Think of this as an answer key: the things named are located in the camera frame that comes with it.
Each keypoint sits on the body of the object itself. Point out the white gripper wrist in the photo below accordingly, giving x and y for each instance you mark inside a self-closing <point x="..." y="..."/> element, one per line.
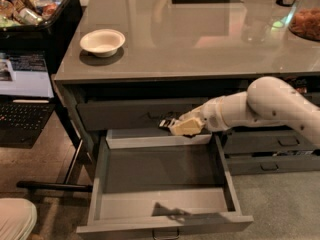
<point x="210" y="114"/>

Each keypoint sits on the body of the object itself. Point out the black rxbar chocolate wrapper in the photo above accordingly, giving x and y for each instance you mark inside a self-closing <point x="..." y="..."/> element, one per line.
<point x="167" y="123"/>

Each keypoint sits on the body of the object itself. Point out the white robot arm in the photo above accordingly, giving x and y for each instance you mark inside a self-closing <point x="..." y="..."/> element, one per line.
<point x="232" y="107"/>

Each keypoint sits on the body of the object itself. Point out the grey middle right drawer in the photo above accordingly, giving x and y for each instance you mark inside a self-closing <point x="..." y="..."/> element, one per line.
<point x="245" y="141"/>

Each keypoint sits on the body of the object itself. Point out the grey bottom right drawer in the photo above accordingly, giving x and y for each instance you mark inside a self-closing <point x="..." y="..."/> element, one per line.
<point x="273" y="162"/>

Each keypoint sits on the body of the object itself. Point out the white bottom drawer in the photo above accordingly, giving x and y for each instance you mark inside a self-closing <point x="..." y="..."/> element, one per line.
<point x="151" y="137"/>

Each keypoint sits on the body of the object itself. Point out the open grey middle drawer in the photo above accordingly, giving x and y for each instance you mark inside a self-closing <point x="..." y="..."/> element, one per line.
<point x="162" y="193"/>

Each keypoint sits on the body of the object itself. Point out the grey top left drawer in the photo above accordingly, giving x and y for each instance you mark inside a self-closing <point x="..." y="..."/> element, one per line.
<point x="133" y="114"/>

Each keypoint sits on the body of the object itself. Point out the white paper bowl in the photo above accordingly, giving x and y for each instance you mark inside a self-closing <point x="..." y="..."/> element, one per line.
<point x="103" y="42"/>

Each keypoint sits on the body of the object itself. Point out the black metal stand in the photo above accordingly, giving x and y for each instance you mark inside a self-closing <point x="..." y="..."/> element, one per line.
<point x="72" y="170"/>

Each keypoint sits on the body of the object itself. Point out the clear jar of snacks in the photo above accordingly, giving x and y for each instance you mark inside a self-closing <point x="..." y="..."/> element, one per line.
<point x="305" y="21"/>

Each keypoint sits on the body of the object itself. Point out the black laptop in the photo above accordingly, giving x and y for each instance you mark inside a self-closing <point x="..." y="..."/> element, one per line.
<point x="26" y="98"/>

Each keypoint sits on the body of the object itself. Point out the black bin of snacks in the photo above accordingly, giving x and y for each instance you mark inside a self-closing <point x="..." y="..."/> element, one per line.
<point x="36" y="33"/>

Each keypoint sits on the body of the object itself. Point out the beige cushion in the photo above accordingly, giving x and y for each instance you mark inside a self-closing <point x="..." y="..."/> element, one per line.
<point x="18" y="217"/>

